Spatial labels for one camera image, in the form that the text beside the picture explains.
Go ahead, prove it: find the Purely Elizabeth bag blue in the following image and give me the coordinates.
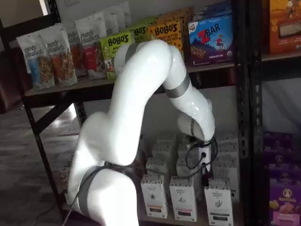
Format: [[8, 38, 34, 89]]
[[16, 32, 56, 91]]

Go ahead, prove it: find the black metal shelf rack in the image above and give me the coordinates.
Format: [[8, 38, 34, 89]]
[[246, 0, 301, 226], [0, 0, 250, 226]]

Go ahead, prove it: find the black base cable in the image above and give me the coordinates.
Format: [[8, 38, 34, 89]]
[[62, 164, 105, 226]]

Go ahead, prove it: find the dark red sofa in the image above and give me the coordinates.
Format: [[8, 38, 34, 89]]
[[0, 46, 34, 114]]

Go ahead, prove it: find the white granola photo box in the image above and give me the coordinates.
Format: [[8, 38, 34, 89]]
[[59, 162, 71, 189]]

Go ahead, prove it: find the Purely Elizabeth bag orange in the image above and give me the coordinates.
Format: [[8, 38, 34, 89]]
[[66, 25, 88, 78], [39, 24, 79, 87]]

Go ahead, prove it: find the white box orange strip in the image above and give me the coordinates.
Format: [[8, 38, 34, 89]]
[[140, 175, 169, 219]]

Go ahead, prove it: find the white box pink strip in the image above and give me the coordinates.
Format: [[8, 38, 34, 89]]
[[169, 175, 198, 222]]

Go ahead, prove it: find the white box dark strip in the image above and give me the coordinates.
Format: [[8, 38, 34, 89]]
[[203, 179, 234, 226]]

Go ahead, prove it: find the orange cereal box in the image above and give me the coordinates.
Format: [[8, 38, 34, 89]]
[[269, 0, 301, 55]]

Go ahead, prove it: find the purple Annie's snack box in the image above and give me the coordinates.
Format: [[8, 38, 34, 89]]
[[269, 164, 301, 226], [262, 131, 295, 166]]

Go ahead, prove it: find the white floral tea box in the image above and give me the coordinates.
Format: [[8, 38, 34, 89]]
[[145, 156, 170, 177], [211, 161, 238, 203], [151, 143, 174, 159]]

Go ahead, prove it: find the white Purely Elizabeth bag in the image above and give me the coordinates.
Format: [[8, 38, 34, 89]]
[[117, 1, 132, 27], [103, 8, 120, 36]]

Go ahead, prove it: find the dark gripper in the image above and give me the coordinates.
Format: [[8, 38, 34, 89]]
[[201, 167, 214, 188]]

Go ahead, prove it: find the blue Zbar box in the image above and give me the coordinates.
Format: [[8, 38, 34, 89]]
[[192, 1, 233, 22], [187, 15, 235, 67]]

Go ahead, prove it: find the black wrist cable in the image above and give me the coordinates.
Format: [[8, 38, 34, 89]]
[[186, 137, 218, 170]]

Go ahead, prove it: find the green Bobo's box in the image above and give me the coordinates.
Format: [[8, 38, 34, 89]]
[[127, 23, 151, 44], [100, 31, 133, 80]]

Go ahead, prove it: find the orange Bobo's box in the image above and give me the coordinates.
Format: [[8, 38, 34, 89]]
[[147, 20, 184, 61], [157, 6, 195, 27]]

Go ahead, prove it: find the Purely Elizabeth bag red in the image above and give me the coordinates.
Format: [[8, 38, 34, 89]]
[[74, 12, 108, 80]]

